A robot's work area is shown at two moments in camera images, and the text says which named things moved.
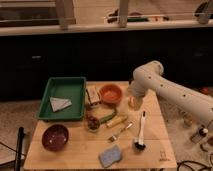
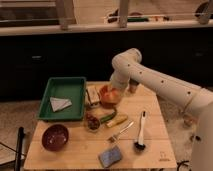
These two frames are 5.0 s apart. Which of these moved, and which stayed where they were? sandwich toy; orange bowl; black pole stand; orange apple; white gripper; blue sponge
Moved: orange apple; white gripper
Stayed: orange bowl; black pole stand; sandwich toy; blue sponge
